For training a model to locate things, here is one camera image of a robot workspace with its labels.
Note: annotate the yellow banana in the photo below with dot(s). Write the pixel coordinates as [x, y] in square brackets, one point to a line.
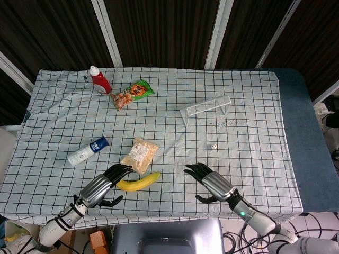
[139, 182]

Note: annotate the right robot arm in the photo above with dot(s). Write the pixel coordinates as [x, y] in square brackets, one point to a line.
[262, 222]

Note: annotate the green snack bag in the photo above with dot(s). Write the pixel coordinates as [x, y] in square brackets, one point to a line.
[132, 94]

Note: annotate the checkered white tablecloth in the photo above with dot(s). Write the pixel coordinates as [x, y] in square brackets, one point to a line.
[169, 127]

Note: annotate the red ketchup bottle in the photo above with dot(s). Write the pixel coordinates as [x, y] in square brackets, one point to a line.
[100, 81]

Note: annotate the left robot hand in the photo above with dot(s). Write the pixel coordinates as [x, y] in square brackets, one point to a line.
[96, 188]

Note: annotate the orange box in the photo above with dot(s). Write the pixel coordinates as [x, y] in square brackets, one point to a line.
[96, 239]

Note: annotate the white bottle with blue cap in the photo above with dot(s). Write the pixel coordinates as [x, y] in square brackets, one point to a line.
[87, 152]

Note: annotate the small white die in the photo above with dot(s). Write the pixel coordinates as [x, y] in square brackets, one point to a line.
[214, 146]

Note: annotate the blue table padding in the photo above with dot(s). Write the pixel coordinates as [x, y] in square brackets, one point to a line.
[299, 132]

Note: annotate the grey robot torso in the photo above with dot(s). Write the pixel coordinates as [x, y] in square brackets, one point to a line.
[167, 236]

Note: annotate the white bag with yellow item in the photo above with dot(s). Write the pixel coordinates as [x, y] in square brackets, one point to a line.
[14, 234]

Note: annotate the white shoe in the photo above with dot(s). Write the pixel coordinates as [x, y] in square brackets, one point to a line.
[321, 111]

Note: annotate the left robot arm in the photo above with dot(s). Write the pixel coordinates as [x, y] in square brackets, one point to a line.
[61, 221]

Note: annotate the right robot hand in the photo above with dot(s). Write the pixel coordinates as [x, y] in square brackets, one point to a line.
[216, 184]

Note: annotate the clear bag of oat snack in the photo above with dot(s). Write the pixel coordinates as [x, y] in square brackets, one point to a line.
[139, 154]

